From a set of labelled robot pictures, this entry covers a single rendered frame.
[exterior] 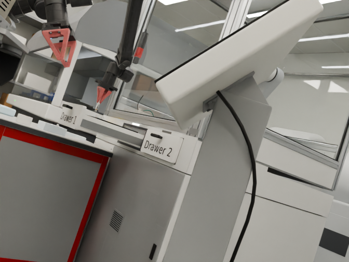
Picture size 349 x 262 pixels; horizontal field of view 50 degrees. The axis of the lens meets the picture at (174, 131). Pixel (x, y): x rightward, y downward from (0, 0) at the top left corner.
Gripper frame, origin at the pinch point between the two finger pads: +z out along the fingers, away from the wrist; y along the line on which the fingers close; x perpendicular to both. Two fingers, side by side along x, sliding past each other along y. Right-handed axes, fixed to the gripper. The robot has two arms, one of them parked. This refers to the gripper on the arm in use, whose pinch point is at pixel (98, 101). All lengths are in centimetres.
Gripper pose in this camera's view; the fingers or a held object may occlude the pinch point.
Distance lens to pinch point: 181.1
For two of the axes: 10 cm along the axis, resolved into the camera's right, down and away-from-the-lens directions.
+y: -7.8, -3.8, -5.0
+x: 4.8, 1.6, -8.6
